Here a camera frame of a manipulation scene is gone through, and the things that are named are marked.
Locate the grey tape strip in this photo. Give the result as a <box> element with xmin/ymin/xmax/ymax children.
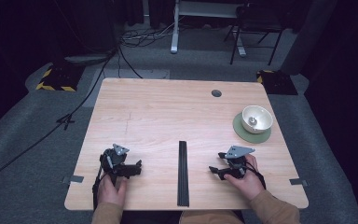
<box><xmin>62</xmin><ymin>175</ymin><xmax>85</xmax><ymax>185</ymax></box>
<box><xmin>289</xmin><ymin>177</ymin><xmax>310</xmax><ymax>188</ymax></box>

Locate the yellow-black striped stand base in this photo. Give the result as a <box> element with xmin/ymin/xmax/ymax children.
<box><xmin>255</xmin><ymin>69</ymin><xmax>299</xmax><ymax>96</ymax></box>
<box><xmin>34</xmin><ymin>63</ymin><xmax>86</xmax><ymax>93</ymax></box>

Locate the grey curtain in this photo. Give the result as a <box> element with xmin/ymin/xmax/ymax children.
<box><xmin>280</xmin><ymin>0</ymin><xmax>338</xmax><ymax>77</ymax></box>

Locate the grey round stand base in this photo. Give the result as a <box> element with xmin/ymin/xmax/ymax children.
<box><xmin>63</xmin><ymin>53</ymin><xmax>111</xmax><ymax>67</ymax></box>

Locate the green round coaster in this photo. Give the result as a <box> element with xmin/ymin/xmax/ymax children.
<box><xmin>232</xmin><ymin>111</ymin><xmax>272</xmax><ymax>145</ymax></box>

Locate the person's right hand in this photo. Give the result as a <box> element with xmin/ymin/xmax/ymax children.
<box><xmin>223</xmin><ymin>154</ymin><xmax>266</xmax><ymax>203</ymax></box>

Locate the white bowl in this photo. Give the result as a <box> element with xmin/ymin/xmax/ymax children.
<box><xmin>241</xmin><ymin>105</ymin><xmax>274</xmax><ymax>135</ymax></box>

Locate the left hand-held gripper cable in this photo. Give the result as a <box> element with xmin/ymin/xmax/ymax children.
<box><xmin>91</xmin><ymin>157</ymin><xmax>105</xmax><ymax>210</ymax></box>

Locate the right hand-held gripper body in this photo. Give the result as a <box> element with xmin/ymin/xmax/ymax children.
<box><xmin>223</xmin><ymin>145</ymin><xmax>256</xmax><ymax>181</ymax></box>

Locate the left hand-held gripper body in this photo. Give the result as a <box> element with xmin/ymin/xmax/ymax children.
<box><xmin>99</xmin><ymin>143</ymin><xmax>138</xmax><ymax>187</ymax></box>

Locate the right hand-held gripper cable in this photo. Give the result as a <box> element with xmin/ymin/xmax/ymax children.
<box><xmin>243</xmin><ymin>160</ymin><xmax>268</xmax><ymax>190</ymax></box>

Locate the long black floor cable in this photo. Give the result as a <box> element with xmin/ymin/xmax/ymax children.
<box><xmin>0</xmin><ymin>46</ymin><xmax>119</xmax><ymax>189</ymax></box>

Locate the hand-held gripper cable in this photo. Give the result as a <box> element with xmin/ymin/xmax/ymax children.
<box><xmin>243</xmin><ymin>160</ymin><xmax>268</xmax><ymax>190</ymax></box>
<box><xmin>91</xmin><ymin>157</ymin><xmax>105</xmax><ymax>210</ymax></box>

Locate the black chopstick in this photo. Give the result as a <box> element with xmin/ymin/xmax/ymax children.
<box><xmin>180</xmin><ymin>140</ymin><xmax>186</xmax><ymax>207</ymax></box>
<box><xmin>182</xmin><ymin>140</ymin><xmax>187</xmax><ymax>207</ymax></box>
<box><xmin>176</xmin><ymin>140</ymin><xmax>183</xmax><ymax>207</ymax></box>

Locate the black chair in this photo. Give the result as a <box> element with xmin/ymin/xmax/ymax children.
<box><xmin>223</xmin><ymin>2</ymin><xmax>285</xmax><ymax>67</ymax></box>

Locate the bundle of floor cables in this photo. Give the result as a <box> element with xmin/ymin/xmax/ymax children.
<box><xmin>118</xmin><ymin>18</ymin><xmax>181</xmax><ymax>49</ymax></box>

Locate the white desk frame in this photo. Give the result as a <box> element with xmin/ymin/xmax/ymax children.
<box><xmin>170</xmin><ymin>0</ymin><xmax>248</xmax><ymax>58</ymax></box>

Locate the person's left hand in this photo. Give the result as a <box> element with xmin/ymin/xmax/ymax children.
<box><xmin>97</xmin><ymin>173</ymin><xmax>129</xmax><ymax>207</ymax></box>

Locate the person's lap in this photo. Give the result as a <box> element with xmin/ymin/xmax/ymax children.
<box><xmin>178</xmin><ymin>209</ymin><xmax>244</xmax><ymax>224</ymax></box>

